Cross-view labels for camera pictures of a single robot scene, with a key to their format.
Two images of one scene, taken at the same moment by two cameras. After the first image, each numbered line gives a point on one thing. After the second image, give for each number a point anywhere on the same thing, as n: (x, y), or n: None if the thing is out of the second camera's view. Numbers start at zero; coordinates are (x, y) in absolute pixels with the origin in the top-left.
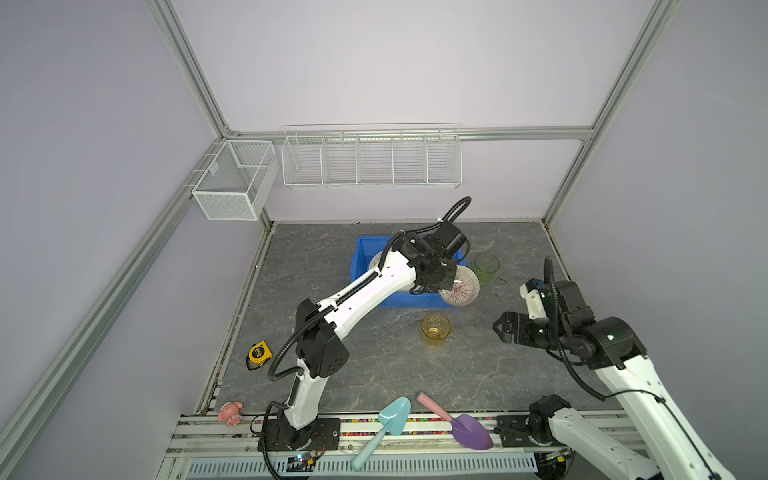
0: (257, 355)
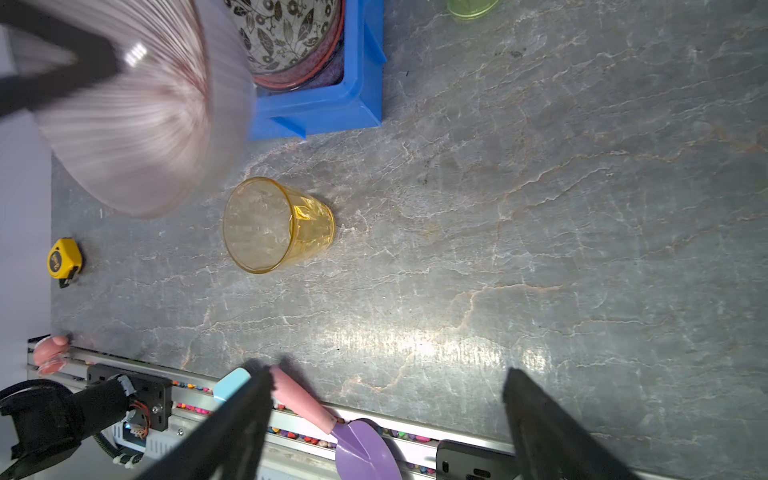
0: (64, 260)
